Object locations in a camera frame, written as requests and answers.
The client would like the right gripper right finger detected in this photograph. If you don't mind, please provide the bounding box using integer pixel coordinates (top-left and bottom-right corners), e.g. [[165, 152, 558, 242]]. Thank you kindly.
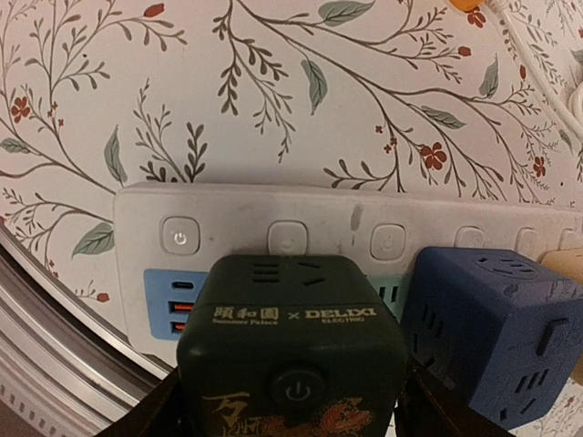
[[394, 359, 510, 437]]

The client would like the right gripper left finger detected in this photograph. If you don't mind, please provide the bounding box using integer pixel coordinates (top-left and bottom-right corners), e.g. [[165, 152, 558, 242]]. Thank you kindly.
[[97, 369, 182, 437]]

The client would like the blue cube socket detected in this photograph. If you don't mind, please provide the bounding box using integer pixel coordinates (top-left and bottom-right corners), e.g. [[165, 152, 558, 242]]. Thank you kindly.
[[400, 247, 582, 430]]

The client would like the dark green cube socket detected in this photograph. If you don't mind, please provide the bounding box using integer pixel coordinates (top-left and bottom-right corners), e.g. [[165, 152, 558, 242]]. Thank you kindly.
[[177, 255, 408, 436]]

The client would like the white multicolour power strip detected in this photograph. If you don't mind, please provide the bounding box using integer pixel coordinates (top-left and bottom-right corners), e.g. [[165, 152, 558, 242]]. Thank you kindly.
[[111, 0, 583, 361]]

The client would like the beige cube socket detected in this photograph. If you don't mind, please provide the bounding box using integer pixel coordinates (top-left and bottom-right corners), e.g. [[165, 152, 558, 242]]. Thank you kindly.
[[540, 249, 583, 284]]

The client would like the orange power strip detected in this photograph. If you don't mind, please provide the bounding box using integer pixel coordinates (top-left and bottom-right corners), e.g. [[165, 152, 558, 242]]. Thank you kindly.
[[449, 0, 484, 12]]

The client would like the floral table mat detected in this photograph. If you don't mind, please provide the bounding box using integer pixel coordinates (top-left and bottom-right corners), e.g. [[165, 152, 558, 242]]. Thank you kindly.
[[1, 1, 582, 436]]

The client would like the front aluminium rail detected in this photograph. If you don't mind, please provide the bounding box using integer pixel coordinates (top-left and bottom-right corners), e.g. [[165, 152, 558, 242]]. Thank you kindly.
[[1, 228, 170, 436]]

